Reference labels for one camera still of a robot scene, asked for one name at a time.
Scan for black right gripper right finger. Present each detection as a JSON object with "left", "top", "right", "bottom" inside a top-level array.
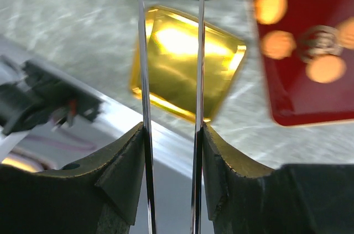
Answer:
[{"left": 202, "top": 124, "right": 353, "bottom": 234}]

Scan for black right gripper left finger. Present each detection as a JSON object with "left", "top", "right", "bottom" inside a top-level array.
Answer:
[{"left": 1, "top": 124, "right": 144, "bottom": 233}]

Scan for silver metal tongs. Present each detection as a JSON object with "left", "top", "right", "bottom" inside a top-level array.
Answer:
[{"left": 138, "top": 0, "right": 205, "bottom": 233}]

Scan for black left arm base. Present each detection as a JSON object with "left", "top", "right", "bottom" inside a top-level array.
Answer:
[{"left": 1, "top": 55, "right": 102, "bottom": 136}]

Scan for red serving tray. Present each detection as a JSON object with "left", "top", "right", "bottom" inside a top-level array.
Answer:
[{"left": 251, "top": 0, "right": 353, "bottom": 127}]

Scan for plain orange round cookie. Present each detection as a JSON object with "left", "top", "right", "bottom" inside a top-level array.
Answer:
[{"left": 305, "top": 54, "right": 346, "bottom": 84}]

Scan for orange swirl cookie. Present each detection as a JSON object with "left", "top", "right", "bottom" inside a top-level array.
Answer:
[
  {"left": 337, "top": 17, "right": 354, "bottom": 50},
  {"left": 261, "top": 30, "right": 296, "bottom": 60}
]

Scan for gold tin lid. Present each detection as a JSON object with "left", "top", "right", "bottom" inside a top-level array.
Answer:
[{"left": 145, "top": 6, "right": 247, "bottom": 122}]

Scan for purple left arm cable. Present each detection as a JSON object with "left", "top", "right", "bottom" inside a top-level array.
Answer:
[{"left": 13, "top": 126, "right": 97, "bottom": 153}]

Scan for aluminium table edge rail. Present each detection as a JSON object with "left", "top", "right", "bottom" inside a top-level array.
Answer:
[{"left": 1, "top": 36, "right": 193, "bottom": 178}]

